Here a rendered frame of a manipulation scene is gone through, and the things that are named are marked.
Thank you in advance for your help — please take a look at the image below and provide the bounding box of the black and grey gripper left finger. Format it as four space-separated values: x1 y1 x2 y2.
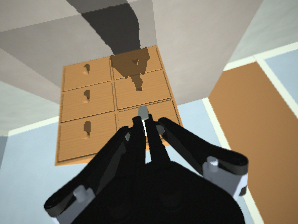
44 106 147 224

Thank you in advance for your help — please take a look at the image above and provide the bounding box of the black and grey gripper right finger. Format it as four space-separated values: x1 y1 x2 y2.
143 105 249 207

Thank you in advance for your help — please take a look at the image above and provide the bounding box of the small wooden chest of drawers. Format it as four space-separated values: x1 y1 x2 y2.
55 45 184 166

